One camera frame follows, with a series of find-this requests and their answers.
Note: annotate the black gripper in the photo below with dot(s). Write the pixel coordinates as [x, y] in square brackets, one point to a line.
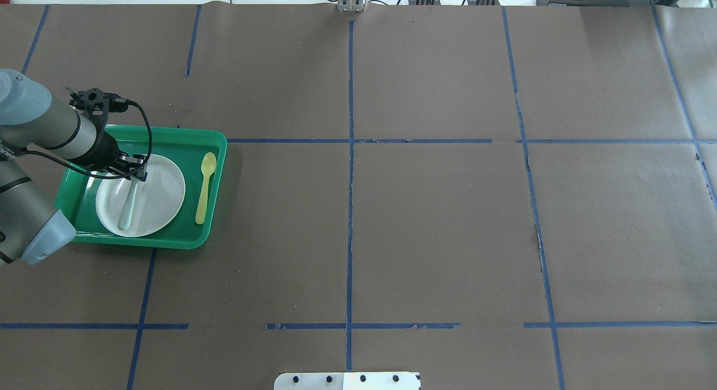
[106, 149]

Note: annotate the pale green plastic fork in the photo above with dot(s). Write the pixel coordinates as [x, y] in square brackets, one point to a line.
[126, 215]

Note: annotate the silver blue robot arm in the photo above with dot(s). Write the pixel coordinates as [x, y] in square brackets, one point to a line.
[71, 134]

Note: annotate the white round plate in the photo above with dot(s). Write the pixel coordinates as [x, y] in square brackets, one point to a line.
[158, 199]

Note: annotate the yellow plastic spoon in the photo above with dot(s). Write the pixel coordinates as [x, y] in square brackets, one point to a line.
[208, 169]

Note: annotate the green plastic tray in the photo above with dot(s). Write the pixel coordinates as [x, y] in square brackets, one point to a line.
[185, 147]

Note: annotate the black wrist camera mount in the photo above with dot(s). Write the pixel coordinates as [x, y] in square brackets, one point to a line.
[93, 104]

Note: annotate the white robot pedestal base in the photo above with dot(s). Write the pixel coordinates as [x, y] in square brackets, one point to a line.
[349, 380]

